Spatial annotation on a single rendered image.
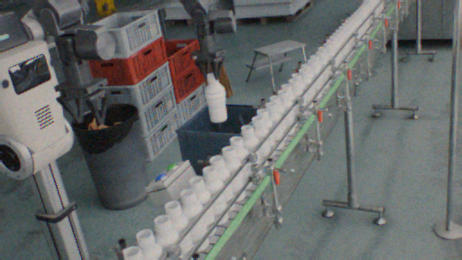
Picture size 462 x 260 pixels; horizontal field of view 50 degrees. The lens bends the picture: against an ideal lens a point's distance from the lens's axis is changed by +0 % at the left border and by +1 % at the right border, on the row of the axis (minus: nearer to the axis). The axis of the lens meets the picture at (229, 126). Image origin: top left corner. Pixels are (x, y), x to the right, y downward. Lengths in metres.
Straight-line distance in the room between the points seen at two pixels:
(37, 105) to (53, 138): 0.13
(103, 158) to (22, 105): 1.81
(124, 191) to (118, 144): 0.36
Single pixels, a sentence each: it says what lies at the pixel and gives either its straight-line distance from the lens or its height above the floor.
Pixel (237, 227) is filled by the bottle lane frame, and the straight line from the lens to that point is 1.43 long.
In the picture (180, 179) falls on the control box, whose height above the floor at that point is 1.10.
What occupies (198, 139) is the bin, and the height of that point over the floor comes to 0.91.
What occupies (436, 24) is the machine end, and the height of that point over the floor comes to 0.28.
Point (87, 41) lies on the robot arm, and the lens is 1.07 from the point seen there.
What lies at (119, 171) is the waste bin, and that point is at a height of 0.31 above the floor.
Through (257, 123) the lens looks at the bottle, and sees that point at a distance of 1.60.
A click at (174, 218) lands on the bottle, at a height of 1.14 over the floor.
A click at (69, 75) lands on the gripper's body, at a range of 1.13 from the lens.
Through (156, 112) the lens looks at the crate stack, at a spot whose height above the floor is 0.34.
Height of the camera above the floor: 1.80
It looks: 24 degrees down
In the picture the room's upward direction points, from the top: 9 degrees counter-clockwise
